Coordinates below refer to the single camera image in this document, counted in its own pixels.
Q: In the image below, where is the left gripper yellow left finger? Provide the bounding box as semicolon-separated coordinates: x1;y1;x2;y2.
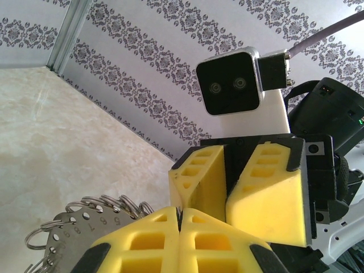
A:
72;206;181;273

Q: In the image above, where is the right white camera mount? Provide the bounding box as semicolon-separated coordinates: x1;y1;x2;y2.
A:
218;88;291;140

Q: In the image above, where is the metal plate with key rings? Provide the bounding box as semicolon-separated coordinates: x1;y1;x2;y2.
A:
24;193;156;273

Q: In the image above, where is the aluminium frame post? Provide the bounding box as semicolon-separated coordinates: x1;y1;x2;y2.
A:
46;0;93;77

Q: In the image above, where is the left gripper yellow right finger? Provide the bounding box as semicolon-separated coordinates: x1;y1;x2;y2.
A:
180;207;288;273

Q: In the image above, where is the right wrist camera box silver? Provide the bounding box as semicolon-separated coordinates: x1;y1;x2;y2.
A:
195;46;264;117

